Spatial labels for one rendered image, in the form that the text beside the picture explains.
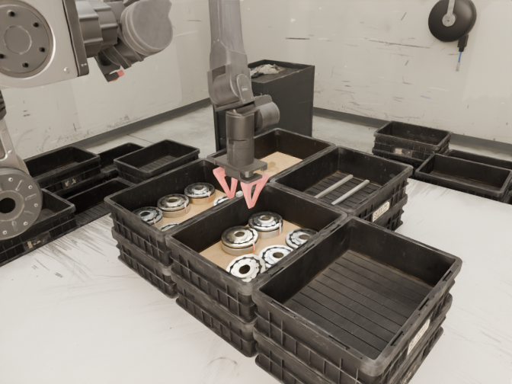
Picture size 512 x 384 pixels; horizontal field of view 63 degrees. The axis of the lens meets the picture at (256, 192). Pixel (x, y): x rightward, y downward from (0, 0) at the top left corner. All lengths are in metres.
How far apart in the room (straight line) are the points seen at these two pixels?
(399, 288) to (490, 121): 3.33
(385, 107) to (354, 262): 3.50
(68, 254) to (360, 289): 0.95
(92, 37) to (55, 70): 0.07
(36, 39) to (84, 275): 0.91
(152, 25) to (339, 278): 0.73
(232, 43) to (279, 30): 4.17
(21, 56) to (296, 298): 0.74
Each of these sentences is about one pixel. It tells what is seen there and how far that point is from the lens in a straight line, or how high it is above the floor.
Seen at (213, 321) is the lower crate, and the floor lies 0.74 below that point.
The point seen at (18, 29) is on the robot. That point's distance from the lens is 0.63.
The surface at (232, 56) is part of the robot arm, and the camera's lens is 0.84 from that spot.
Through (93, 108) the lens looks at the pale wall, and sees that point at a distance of 4.39.
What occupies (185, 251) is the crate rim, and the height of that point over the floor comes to 0.93.
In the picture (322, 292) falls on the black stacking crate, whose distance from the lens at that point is 1.05.
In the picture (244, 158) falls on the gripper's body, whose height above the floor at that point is 1.18.
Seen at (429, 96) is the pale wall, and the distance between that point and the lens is 4.38.
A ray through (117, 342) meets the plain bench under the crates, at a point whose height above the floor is 0.70.
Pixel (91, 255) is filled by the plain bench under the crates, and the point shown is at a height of 0.70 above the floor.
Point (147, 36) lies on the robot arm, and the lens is 0.70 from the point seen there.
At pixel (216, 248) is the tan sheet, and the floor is 0.83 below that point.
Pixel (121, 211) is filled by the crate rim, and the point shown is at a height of 0.93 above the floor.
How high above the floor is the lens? 1.52
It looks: 28 degrees down
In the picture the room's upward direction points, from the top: 1 degrees counter-clockwise
